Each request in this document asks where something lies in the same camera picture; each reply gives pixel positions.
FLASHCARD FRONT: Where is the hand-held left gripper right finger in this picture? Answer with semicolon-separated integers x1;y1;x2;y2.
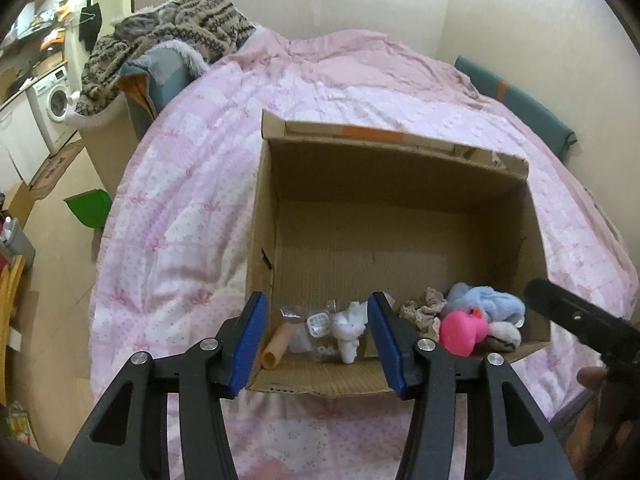
367;291;576;480

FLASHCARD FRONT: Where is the light blue plush toy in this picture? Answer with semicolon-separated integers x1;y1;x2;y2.
442;282;527;328

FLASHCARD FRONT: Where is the dark hanging garment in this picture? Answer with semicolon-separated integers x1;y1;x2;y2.
77;2;103;53

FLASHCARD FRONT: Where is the white cabinet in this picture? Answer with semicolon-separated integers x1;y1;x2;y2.
0;95;51;187

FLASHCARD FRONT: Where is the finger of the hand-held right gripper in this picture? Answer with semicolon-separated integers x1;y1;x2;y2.
524;279;637;361

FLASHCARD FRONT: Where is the white washing machine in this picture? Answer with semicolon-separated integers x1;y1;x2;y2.
27;65;81;153

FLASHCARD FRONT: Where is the beige tube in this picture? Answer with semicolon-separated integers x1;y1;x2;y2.
260;322;293;370

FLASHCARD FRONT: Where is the white laundry basket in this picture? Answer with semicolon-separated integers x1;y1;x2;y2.
65;92;141;196

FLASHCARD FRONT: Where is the yellow wooden chair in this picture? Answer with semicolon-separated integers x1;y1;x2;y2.
0;255;26;406

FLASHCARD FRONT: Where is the grey bin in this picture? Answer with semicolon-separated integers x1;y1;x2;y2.
0;217;37;271

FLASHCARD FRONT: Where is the brown cardboard box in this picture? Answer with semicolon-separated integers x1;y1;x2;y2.
244;109;552;401

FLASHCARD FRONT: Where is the teal padded mat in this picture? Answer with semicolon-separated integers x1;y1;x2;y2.
454;55;577;163

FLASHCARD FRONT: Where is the brown patterned rug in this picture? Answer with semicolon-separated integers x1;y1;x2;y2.
27;139;86;201

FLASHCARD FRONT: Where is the person's right hand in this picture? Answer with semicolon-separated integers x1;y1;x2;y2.
577;367;609;391

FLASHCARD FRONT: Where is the small cardboard box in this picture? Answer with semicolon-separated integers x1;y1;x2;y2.
2;180;36;227

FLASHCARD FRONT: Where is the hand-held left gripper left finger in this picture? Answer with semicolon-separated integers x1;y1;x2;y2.
57;290;271;480

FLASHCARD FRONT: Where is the blue-grey jacket with fur hood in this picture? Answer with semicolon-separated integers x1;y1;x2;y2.
119;40;211;128

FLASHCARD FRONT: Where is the white striped plush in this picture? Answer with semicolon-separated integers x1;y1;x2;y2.
482;321;522;352

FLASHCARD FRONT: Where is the pink plush toy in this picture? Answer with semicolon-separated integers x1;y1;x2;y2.
439;310;488;358

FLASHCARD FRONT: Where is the clear plastic bag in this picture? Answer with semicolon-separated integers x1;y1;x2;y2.
279;300;346;363

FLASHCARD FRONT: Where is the pink patterned bedcover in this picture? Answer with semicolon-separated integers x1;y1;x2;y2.
89;27;640;480

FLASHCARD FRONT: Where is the white ruffled cloth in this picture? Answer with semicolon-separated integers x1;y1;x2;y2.
330;300;373;365

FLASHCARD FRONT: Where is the beige lace scrunchie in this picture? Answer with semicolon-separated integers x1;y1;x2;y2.
398;287;448;343

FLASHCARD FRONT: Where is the brown patterned knit blanket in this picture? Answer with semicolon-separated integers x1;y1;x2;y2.
75;0;258;117

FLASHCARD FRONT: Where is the green plastic dustpan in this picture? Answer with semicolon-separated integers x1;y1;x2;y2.
63;189;113;231

